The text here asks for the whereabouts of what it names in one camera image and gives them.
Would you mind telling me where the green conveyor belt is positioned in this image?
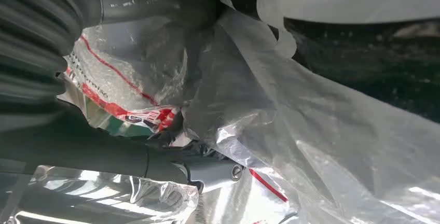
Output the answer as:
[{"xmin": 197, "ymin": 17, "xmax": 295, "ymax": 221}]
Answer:
[{"xmin": 283, "ymin": 18, "xmax": 440, "ymax": 124}]

